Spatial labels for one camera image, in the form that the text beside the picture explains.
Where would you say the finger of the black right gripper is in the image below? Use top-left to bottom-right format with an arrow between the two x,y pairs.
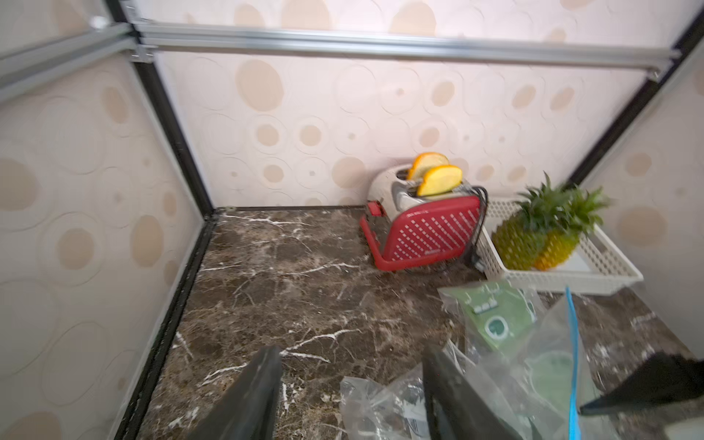
579,352 -> 703,415

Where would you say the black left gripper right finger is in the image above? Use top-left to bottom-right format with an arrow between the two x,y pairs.
422,346 -> 521,440

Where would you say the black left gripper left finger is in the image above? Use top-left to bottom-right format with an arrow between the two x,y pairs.
188,346 -> 282,440

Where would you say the clear bag blue zipper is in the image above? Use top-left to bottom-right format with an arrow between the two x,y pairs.
472,291 -> 619,439

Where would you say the green printed zip-top bag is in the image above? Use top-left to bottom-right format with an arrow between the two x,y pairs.
437,280 -> 546,360

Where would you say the pineapple from green bag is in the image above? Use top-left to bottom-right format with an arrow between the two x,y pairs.
491,174 -> 573,271

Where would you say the white perforated plastic basket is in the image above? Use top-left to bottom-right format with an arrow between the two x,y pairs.
478,198 -> 644,295

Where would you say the red polka-dot toaster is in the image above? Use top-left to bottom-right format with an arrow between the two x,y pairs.
359,165 -> 489,271

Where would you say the yellow toast slice front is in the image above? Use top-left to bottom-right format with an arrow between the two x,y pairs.
416,165 -> 463,197

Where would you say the yellow toast slice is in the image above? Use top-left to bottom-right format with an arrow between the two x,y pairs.
406,152 -> 450,181
416,165 -> 463,197

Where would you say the yellow toast slice rear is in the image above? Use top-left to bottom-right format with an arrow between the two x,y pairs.
406,152 -> 450,181

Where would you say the black toaster power cable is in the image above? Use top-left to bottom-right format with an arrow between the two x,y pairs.
461,185 -> 491,271

